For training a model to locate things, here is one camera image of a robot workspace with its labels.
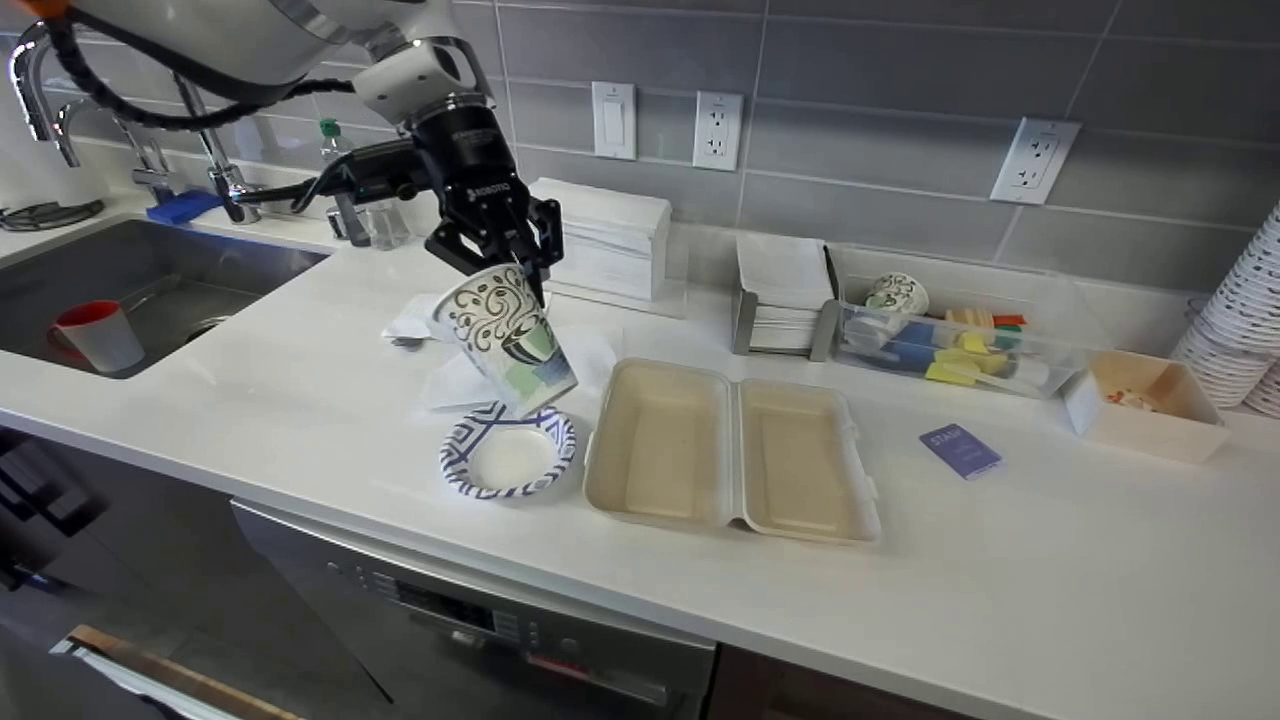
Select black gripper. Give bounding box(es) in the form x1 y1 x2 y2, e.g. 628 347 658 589
420 108 562 298

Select patterned paper cup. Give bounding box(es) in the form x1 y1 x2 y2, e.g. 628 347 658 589
431 264 576 413

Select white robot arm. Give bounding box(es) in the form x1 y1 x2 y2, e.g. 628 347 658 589
12 0 562 298

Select blue patterned paper bowl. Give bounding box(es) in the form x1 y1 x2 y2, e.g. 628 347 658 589
439 403 583 505

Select red rimmed cup in sink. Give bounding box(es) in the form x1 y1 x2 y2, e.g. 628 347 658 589
48 301 144 376

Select clear small bottle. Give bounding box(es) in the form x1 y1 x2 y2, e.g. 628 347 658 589
367 200 411 253

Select white napkin dispenser box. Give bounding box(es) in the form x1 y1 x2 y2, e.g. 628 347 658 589
532 176 671 304

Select green cap soap bottle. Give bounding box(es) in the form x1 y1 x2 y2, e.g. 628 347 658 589
314 116 383 253

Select white outlet left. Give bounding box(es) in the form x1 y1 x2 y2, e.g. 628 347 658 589
693 91 743 171

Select white outlet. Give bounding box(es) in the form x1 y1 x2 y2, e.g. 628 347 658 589
693 91 743 171
992 116 1079 205

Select beige foam takeout container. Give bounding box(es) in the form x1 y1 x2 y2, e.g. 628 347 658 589
583 360 884 545

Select steel napkin holder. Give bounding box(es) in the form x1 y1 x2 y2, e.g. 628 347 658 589
733 237 839 360

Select blue sponge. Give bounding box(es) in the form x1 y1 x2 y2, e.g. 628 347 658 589
144 193 220 224

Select steel sink basin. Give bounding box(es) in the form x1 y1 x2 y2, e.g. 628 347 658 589
0 221 320 367

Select chrome kitchen faucet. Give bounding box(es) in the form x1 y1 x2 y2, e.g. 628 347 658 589
4 32 266 228

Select stainless dishwasher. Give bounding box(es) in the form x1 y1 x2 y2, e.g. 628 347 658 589
232 505 717 720

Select clear condiment tray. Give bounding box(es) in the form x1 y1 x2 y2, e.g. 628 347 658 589
832 271 1082 398

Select white outlet right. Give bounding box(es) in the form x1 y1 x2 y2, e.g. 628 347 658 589
992 116 1079 205

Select small beige cardboard box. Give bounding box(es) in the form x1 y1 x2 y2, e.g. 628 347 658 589
1062 353 1226 466

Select stack of paper cups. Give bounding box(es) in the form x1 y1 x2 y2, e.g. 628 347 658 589
1172 205 1280 409

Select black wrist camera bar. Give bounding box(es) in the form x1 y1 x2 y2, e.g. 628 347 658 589
291 139 435 211

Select white light switch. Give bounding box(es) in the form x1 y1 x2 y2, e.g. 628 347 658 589
593 80 637 161

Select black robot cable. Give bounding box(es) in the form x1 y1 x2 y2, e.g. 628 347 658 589
43 14 363 135

